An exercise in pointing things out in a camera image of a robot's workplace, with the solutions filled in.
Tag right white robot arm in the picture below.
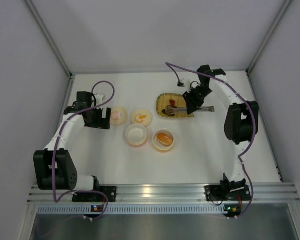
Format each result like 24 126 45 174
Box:
183 65 259 201

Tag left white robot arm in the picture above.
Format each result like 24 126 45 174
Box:
33 91 112 192

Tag pink lunch box bowl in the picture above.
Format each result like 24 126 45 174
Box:
125 124 148 147

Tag black seaweed piece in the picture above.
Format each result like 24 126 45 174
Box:
162 108 175 116

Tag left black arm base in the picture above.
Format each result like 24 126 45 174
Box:
72 185 117 203

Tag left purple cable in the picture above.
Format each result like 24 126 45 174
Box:
51 80 116 221

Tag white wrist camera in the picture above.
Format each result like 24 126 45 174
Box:
94 93 105 101
177 79 191 92

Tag red sausage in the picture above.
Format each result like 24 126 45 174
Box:
169 99 176 108

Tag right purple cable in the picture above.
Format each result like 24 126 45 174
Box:
165 61 255 221

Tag orange lunch box bowl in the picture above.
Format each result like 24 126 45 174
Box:
152 128 176 153

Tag purple cable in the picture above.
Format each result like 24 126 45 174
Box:
51 80 116 221
165 61 255 221

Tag metal tongs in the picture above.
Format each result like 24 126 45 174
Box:
164 106 215 115

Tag sesame bun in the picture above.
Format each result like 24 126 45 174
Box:
157 133 174 147

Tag aluminium mounting rail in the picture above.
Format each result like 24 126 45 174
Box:
27 183 300 203

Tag cream lid pink handle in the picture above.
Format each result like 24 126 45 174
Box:
110 106 128 126

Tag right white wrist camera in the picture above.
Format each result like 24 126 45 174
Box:
177 79 191 92

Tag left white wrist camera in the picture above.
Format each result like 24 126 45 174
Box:
94 93 105 101

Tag slotted cable duct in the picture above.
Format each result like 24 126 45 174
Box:
37 204 225 215

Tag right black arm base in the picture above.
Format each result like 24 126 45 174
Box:
204 173 252 205

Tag cream lid orange handle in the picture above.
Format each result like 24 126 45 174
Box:
130 108 153 127

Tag bamboo woven tray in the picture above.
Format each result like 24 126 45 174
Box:
155 93 195 119

